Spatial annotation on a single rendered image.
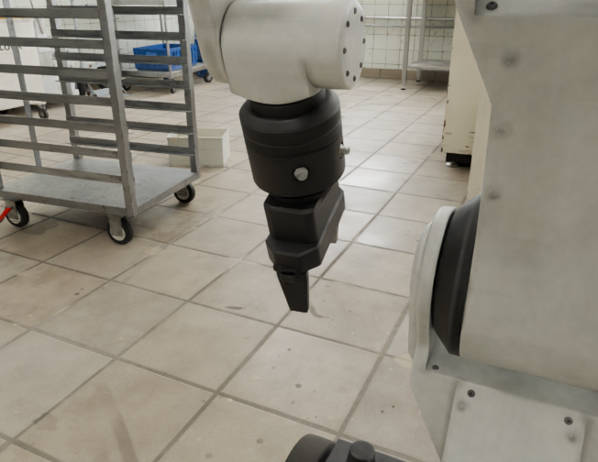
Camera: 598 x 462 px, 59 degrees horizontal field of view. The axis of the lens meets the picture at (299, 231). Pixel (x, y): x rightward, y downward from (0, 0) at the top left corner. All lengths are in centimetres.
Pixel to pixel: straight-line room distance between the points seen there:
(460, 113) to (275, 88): 245
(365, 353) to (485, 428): 92
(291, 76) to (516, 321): 25
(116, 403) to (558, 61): 115
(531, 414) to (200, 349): 104
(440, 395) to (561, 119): 27
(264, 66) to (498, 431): 35
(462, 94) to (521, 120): 248
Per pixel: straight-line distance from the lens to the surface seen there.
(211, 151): 286
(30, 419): 134
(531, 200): 38
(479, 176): 220
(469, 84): 283
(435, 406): 53
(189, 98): 224
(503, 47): 35
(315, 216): 49
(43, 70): 207
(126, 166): 191
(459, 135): 288
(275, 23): 42
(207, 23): 43
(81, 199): 212
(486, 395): 50
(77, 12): 194
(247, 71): 43
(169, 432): 122
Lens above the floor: 83
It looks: 24 degrees down
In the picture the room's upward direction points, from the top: straight up
